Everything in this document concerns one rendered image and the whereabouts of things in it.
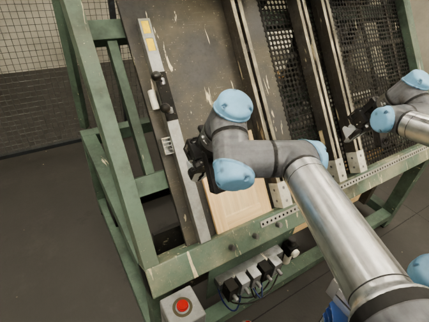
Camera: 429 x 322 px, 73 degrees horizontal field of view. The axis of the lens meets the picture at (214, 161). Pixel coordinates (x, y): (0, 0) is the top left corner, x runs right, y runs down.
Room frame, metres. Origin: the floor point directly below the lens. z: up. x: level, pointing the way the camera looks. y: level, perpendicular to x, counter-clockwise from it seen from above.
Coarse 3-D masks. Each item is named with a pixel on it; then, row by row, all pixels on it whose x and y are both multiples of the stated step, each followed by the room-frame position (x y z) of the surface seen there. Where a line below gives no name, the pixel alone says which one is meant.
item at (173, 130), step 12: (144, 36) 1.20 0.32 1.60; (144, 48) 1.19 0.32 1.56; (156, 48) 1.20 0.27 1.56; (156, 60) 1.16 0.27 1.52; (156, 96) 1.10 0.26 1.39; (168, 132) 1.01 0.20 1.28; (180, 132) 1.02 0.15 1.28; (180, 144) 0.99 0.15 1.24; (180, 156) 0.96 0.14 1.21; (180, 168) 0.92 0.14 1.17; (180, 180) 0.92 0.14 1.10; (192, 192) 0.88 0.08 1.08; (192, 204) 0.85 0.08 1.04; (192, 216) 0.82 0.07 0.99; (204, 216) 0.84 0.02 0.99; (204, 228) 0.80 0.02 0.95; (204, 240) 0.77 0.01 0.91
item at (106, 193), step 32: (96, 128) 1.76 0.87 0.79; (128, 128) 1.83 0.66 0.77; (96, 160) 1.40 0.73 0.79; (96, 192) 1.65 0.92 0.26; (160, 192) 1.28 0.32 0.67; (384, 224) 1.76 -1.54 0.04; (128, 256) 1.15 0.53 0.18; (320, 256) 1.27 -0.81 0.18; (256, 288) 0.99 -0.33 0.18; (160, 320) 0.59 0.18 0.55; (224, 320) 0.81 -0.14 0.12
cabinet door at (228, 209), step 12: (204, 180) 0.95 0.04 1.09; (228, 192) 0.96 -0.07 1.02; (240, 192) 0.99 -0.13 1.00; (252, 192) 1.01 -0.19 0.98; (264, 192) 1.04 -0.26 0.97; (216, 204) 0.90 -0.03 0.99; (228, 204) 0.93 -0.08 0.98; (240, 204) 0.95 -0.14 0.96; (252, 204) 0.98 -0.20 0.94; (264, 204) 1.00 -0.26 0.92; (216, 216) 0.87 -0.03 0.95; (228, 216) 0.89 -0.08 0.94; (240, 216) 0.92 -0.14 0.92; (252, 216) 0.94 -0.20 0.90; (216, 228) 0.84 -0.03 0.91; (228, 228) 0.86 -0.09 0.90
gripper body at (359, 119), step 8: (376, 96) 0.98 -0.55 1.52; (368, 104) 0.98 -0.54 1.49; (376, 104) 0.94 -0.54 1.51; (352, 112) 0.99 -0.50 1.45; (360, 112) 0.97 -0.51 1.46; (368, 112) 0.96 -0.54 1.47; (352, 120) 0.98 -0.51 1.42; (360, 120) 0.95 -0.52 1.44; (368, 120) 0.95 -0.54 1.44; (368, 128) 0.94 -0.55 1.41
